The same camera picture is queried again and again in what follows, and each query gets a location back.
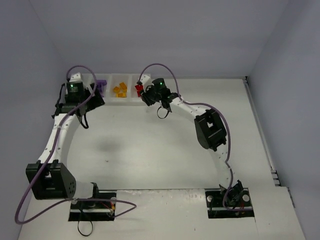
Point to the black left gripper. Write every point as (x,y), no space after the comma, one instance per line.
(97,96)

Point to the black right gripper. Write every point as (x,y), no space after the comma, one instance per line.
(145,94)

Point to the red yellow lego brick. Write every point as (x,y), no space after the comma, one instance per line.
(138,88)

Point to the orange lego brick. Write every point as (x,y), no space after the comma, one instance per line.
(123,86)

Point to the yellow lego piece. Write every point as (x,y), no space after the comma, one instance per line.
(121,95)

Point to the purple flower lego piece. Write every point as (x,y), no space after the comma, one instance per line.
(101,86)

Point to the green yellow red lego stack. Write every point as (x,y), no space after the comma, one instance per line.
(117,89)

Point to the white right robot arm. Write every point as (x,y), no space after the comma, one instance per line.
(211,129)

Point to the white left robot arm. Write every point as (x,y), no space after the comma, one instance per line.
(49,175)

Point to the clear plastic compartment tray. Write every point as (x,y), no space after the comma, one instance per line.
(114,79)

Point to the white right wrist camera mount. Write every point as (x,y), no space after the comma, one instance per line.
(144,80)

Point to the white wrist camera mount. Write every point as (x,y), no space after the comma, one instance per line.
(144,80)
(76,77)

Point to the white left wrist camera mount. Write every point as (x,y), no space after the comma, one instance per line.
(76,77)

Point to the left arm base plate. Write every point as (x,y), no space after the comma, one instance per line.
(102,210)

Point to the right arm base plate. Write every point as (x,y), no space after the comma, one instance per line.
(242,208)

